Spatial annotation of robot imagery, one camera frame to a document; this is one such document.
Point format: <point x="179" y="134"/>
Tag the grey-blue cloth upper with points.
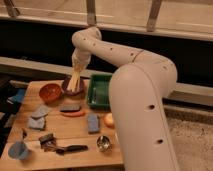
<point x="41" y="111"/>

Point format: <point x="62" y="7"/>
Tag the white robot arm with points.
<point x="136" y="90"/>

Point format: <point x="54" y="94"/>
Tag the blue plastic cup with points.
<point x="18" y="150"/>

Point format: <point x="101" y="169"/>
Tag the yellow banana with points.
<point x="74" y="82"/>

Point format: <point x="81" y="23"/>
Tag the dark grey sponge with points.
<point x="70" y="108"/>

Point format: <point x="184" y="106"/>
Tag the blue object at table edge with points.
<point x="19" y="96"/>

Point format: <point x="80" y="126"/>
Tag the purple bowl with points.
<point x="64" y="86"/>

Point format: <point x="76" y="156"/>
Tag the orange bowl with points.
<point x="50" y="92"/>

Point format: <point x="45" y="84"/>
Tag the grey-blue cloth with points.
<point x="41" y="111"/>
<point x="37" y="124"/>

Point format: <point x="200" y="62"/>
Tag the small metal cup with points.
<point x="103" y="143"/>

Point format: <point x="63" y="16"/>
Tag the orange fruit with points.
<point x="108" y="120"/>

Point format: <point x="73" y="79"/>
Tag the grey-blue cloth lower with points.
<point x="37" y="124"/>

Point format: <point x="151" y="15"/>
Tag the blue sponge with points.
<point x="93" y="123"/>

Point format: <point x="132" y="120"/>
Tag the black handled utensil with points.
<point x="71" y="148"/>

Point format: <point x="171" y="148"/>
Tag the dark metal block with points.
<point x="47" y="141"/>

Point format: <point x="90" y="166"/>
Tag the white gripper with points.
<point x="81" y="58"/>

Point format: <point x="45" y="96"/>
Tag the green plastic tray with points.
<point x="98" y="92"/>

